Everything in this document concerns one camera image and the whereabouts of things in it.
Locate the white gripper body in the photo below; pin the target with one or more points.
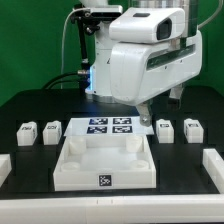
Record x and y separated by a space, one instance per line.
137 75

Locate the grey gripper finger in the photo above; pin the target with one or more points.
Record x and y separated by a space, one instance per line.
145 114
176 92

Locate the white square table top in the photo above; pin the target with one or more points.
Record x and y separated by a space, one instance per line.
105 162

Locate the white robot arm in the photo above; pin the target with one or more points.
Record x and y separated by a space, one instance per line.
100 88

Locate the white sheet with tag markers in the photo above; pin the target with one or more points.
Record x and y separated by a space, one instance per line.
107 126

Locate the white right fence piece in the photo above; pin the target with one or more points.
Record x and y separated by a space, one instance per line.
214 165

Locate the white fence piece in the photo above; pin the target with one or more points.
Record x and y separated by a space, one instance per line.
5 167
214 165

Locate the white left fence piece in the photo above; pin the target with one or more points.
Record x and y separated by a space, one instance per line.
5 167

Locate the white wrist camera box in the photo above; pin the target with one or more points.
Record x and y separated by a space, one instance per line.
148 25

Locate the black camera on mount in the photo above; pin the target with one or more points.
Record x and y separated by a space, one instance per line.
106 13

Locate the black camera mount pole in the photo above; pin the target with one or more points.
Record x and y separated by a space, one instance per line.
83 36

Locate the white front fence rail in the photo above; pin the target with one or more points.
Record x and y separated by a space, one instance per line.
115 210

